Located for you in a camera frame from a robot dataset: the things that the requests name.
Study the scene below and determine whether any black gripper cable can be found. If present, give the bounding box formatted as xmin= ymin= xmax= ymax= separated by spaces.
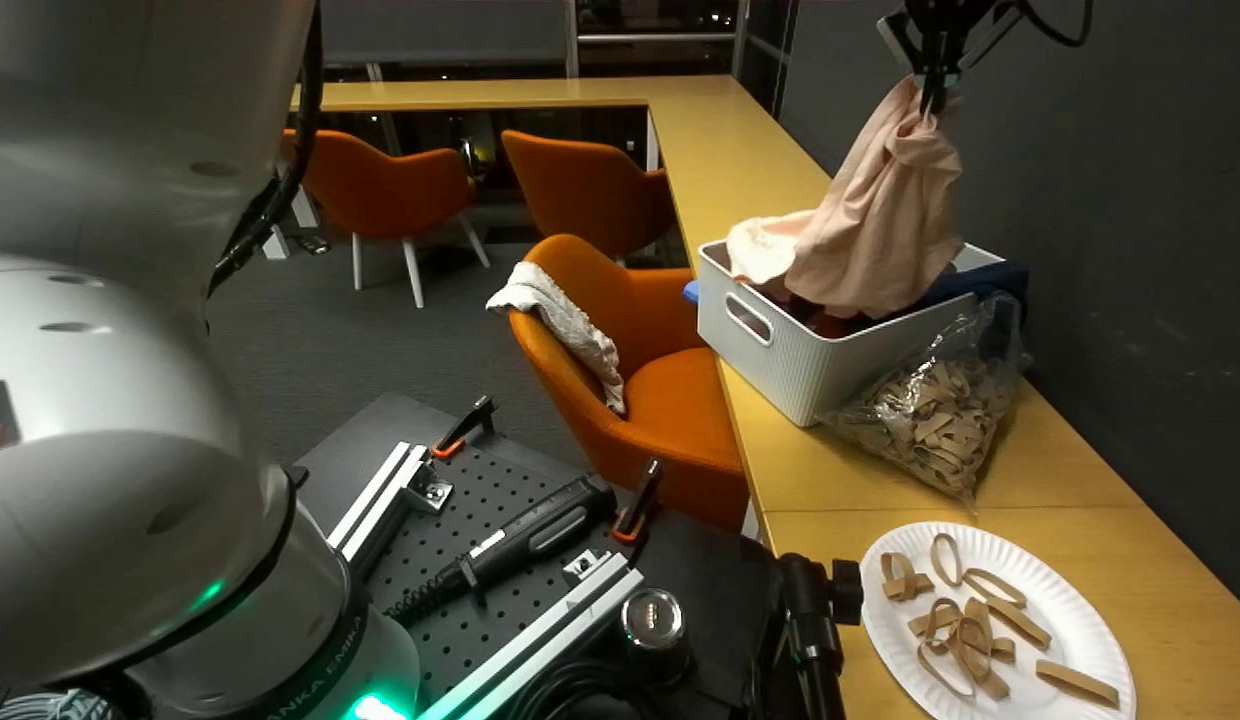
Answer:
xmin=1014 ymin=0 xmax=1095 ymax=56

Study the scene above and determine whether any silver round knob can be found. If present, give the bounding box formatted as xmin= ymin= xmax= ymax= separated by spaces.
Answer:
xmin=617 ymin=589 xmax=688 ymax=655

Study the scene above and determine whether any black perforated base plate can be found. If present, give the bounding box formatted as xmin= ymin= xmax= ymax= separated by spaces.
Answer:
xmin=296 ymin=391 xmax=653 ymax=711

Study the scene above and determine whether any black cloth bag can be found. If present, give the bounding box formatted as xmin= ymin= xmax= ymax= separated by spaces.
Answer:
xmin=632 ymin=514 xmax=791 ymax=720

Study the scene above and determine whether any black handle tool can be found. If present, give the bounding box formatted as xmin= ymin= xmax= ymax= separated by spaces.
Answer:
xmin=386 ymin=477 xmax=617 ymax=626

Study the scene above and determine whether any navy blue cloth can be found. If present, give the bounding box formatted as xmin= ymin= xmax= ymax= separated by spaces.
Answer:
xmin=933 ymin=252 xmax=1033 ymax=312

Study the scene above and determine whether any white plastic container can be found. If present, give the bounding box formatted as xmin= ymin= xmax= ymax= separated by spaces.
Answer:
xmin=691 ymin=237 xmax=1014 ymax=434

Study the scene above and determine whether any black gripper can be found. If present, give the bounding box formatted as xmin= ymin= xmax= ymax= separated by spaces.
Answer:
xmin=880 ymin=0 xmax=1014 ymax=115

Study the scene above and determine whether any black camera stand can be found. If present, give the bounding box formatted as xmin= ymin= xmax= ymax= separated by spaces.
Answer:
xmin=771 ymin=552 xmax=867 ymax=720

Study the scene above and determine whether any white paper plate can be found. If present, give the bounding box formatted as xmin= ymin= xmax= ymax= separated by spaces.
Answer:
xmin=856 ymin=517 xmax=1140 ymax=720

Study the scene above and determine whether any black clamp orange tip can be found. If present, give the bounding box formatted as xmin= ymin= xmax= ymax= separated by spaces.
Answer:
xmin=612 ymin=457 xmax=665 ymax=552
xmin=427 ymin=391 xmax=499 ymax=468

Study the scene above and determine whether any thick black cable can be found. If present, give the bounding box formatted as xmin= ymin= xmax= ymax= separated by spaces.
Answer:
xmin=207 ymin=0 xmax=327 ymax=300

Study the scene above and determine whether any pale pink cloth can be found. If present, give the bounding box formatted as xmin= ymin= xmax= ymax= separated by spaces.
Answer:
xmin=544 ymin=284 xmax=632 ymax=419

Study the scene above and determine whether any white towel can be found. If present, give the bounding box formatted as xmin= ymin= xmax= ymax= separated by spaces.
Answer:
xmin=480 ymin=257 xmax=575 ymax=325

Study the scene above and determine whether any clear bag of snacks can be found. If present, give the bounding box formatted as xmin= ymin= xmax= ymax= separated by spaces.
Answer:
xmin=822 ymin=293 xmax=1027 ymax=506

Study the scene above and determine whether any aluminium rail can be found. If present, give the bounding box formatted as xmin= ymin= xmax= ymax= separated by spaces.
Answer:
xmin=417 ymin=549 xmax=648 ymax=720
xmin=325 ymin=436 xmax=455 ymax=565

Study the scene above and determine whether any orange sofa chair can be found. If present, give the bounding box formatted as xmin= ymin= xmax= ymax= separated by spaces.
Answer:
xmin=505 ymin=233 xmax=758 ymax=531

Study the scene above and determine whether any tan rubber band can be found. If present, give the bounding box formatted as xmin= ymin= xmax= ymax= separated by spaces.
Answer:
xmin=1033 ymin=655 xmax=1129 ymax=711
xmin=878 ymin=549 xmax=937 ymax=607
xmin=913 ymin=596 xmax=1026 ymax=703

